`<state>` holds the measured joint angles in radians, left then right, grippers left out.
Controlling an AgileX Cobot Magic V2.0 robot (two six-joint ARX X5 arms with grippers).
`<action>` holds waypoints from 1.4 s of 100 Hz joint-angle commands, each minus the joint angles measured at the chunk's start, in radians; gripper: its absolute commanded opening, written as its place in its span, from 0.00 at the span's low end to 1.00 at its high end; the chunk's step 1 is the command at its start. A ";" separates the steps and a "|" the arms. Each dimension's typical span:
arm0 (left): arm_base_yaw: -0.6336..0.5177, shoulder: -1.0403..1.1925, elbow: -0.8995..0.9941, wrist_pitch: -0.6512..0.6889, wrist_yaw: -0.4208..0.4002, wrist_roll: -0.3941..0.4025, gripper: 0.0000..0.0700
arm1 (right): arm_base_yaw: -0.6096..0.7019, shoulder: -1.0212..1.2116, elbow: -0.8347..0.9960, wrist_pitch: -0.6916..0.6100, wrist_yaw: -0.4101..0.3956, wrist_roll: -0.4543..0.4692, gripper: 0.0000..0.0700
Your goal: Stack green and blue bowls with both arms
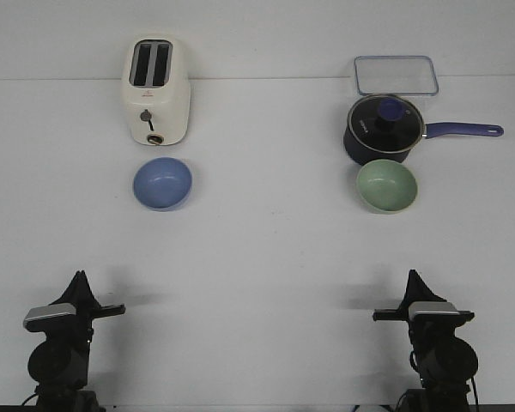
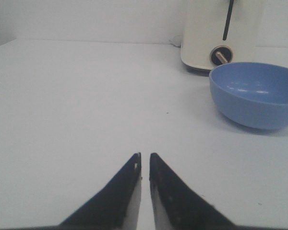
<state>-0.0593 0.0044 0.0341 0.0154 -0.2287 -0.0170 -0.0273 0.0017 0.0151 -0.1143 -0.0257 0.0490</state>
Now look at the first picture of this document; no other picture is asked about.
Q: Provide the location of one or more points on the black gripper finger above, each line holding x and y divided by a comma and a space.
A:
71, 293
410, 292
423, 292
87, 299

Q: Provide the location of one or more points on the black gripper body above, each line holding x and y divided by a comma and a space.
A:
63, 357
441, 359

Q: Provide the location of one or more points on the green bowl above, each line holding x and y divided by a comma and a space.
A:
386, 186

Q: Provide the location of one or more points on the blue bowl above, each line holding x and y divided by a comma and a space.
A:
162, 184

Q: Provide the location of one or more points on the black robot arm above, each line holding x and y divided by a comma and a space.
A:
66, 397
435, 399

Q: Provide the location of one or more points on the dark blue saucepan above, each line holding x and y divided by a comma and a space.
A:
362, 155

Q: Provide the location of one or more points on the glass pot lid blue knob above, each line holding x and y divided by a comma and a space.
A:
385, 123

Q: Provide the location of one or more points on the clear rectangular container blue rim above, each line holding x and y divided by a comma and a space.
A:
410, 75

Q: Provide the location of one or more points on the white two-slot toaster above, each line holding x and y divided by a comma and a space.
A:
156, 90

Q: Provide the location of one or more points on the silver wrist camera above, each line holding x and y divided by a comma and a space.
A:
437, 314
44, 318

